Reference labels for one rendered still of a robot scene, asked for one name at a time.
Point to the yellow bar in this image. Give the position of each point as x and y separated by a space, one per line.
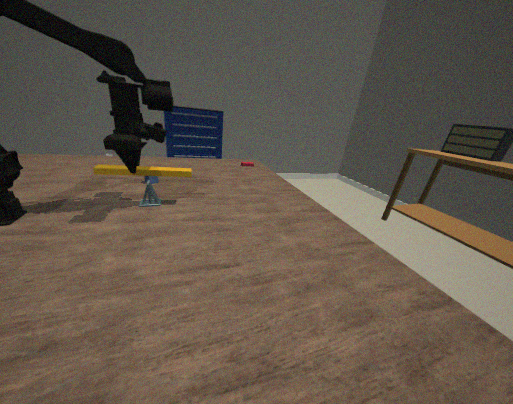
142 170

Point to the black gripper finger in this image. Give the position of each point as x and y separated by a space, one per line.
139 153
129 157

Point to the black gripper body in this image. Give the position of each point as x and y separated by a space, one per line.
124 134

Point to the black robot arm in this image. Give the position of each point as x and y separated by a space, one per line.
111 53

